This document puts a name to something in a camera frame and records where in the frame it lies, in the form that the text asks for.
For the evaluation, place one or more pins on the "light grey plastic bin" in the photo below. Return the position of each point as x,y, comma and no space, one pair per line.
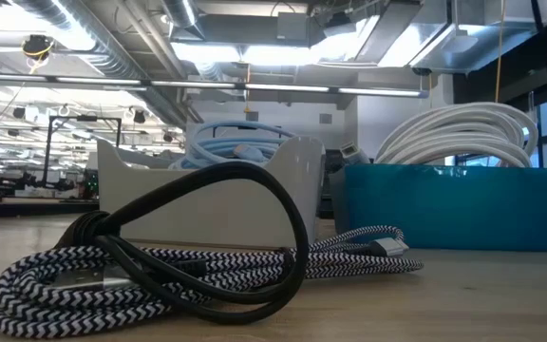
231,209

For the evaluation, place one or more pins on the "linear ceiling light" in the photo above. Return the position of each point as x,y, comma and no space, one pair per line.
278,87

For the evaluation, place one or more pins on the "grey ceiling junction box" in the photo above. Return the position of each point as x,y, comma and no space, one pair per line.
292,26

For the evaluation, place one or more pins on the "teal plastic bin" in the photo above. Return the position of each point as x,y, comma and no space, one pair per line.
444,209

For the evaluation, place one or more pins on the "grey square wall panel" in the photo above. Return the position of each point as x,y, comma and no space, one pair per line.
326,118
252,116

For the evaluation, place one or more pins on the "small silver spiral duct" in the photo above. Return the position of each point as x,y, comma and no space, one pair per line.
181,14

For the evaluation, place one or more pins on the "tall black frame stand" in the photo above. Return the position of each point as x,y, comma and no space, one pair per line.
83,118

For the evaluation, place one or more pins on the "large silver spiral duct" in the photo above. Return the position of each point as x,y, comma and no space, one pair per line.
88,33

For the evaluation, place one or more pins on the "rectangular metal air duct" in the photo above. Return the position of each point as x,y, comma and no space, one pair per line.
468,43

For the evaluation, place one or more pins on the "black window frame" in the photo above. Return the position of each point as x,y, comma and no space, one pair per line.
545,152

